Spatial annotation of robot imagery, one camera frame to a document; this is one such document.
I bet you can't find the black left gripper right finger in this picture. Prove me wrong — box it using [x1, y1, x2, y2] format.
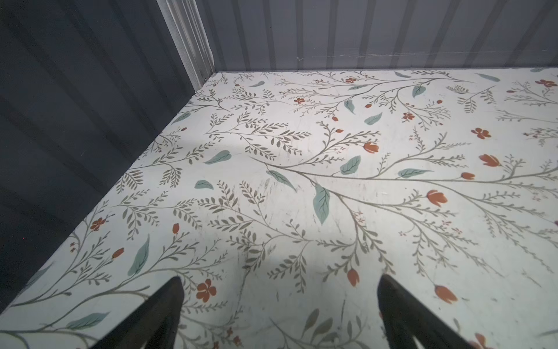
[377, 275, 472, 348]

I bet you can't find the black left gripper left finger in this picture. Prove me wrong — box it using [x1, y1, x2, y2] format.
[94, 276, 185, 348]

